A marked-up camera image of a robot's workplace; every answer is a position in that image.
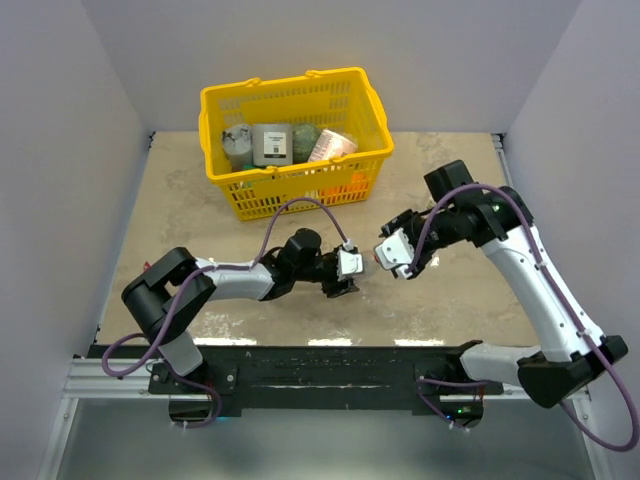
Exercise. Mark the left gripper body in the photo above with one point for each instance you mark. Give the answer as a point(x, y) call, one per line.
point(327, 265)

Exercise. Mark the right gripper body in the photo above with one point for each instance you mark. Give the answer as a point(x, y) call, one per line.
point(414, 223)

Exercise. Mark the red label water bottle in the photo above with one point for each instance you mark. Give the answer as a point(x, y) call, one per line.
point(370, 267)

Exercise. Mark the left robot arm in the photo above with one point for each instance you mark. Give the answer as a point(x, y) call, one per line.
point(166, 297)

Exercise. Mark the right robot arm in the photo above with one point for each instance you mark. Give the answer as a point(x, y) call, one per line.
point(571, 347)

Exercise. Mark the orange item in basket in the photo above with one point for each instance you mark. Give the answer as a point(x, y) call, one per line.
point(356, 190)

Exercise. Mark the pink printed package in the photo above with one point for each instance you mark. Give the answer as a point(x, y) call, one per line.
point(331, 145)

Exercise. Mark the yellow plastic basket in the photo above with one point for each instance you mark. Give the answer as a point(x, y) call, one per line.
point(342, 100)

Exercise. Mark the green round vegetable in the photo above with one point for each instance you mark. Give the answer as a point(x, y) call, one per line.
point(304, 139)

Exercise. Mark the grey box with label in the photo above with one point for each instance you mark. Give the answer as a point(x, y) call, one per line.
point(272, 144)

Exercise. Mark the grey crumpled can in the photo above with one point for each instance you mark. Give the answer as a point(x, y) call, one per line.
point(237, 145)

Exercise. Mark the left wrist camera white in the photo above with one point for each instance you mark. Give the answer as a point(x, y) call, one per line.
point(350, 262)

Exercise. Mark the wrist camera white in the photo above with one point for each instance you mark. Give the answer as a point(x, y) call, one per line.
point(350, 262)
point(396, 254)

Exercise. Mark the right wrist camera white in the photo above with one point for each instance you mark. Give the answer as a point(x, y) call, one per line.
point(396, 254)

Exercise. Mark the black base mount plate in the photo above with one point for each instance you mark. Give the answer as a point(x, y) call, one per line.
point(420, 380)

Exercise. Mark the aluminium frame rail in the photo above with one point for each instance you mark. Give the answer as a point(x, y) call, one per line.
point(112, 429)

